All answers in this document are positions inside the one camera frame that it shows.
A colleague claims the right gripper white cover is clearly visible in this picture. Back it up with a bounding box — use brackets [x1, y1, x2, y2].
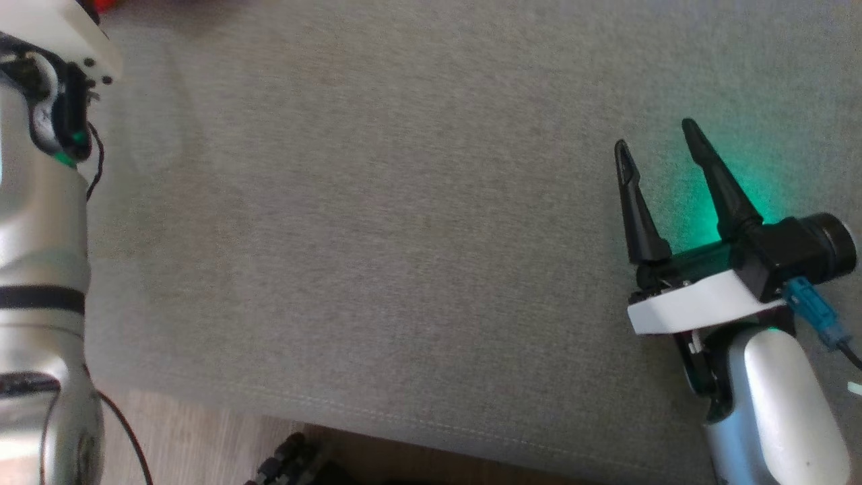
[614, 119, 795, 337]

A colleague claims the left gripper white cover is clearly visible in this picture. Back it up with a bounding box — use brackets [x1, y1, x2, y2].
[0, 0, 123, 85]

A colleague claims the grey sofa seat cushion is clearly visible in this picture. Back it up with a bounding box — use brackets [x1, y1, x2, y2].
[81, 0, 862, 485]

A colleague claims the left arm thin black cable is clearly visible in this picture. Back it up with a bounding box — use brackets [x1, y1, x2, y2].
[84, 121, 154, 485]

